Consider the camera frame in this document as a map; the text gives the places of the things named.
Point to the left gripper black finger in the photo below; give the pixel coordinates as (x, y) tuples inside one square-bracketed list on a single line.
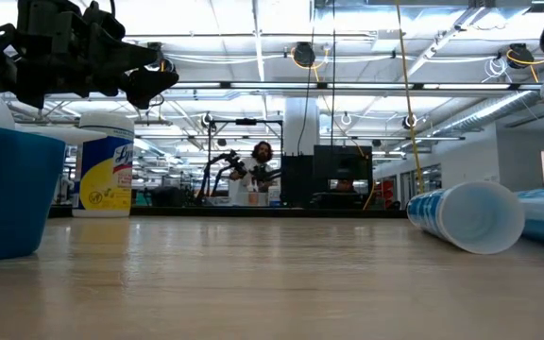
[(121, 56), (147, 87)]

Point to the background black robot arm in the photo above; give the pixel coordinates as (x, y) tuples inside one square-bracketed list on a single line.
[(234, 163), (262, 174)]

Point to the Lysol wipes canister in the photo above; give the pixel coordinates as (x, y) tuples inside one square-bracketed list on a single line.
[(104, 170)]

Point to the person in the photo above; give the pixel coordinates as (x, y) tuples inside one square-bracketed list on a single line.
[(260, 156), (345, 185)]

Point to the blue plastic tray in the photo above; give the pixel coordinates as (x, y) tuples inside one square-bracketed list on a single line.
[(12, 189)]

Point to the black background monitor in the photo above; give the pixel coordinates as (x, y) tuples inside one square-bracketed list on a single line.
[(343, 160)]

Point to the silver ventilation duct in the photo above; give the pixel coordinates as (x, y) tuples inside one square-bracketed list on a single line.
[(489, 111)]

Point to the black overhead camera rig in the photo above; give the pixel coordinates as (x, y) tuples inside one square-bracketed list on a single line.
[(246, 121)]

